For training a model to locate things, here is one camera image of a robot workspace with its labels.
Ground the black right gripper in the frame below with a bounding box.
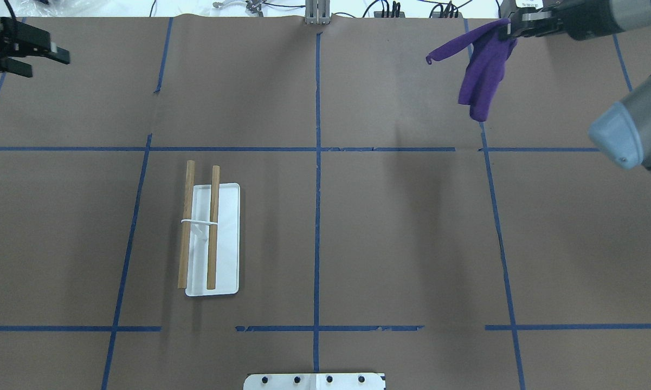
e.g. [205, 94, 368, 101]
[500, 4, 575, 38]

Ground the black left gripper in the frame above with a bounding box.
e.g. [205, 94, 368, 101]
[0, 17, 70, 77]

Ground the purple microfiber towel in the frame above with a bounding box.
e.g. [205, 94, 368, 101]
[425, 19, 518, 122]

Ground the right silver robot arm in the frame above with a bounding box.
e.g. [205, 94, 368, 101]
[499, 1, 651, 175]

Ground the upper wooden rack rod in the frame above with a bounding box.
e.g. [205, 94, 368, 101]
[177, 160, 196, 289]

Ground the wooden rack rod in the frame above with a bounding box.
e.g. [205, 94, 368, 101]
[177, 160, 196, 289]
[206, 165, 221, 290]

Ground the lower wooden rack rod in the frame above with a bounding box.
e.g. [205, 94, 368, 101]
[206, 165, 221, 290]

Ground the white towel rack base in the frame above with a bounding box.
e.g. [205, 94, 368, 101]
[185, 183, 241, 297]

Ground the aluminium frame post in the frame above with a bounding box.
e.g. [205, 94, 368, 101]
[305, 0, 332, 25]

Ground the white camera mast pedestal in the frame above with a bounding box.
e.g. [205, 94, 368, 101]
[243, 372, 388, 389]

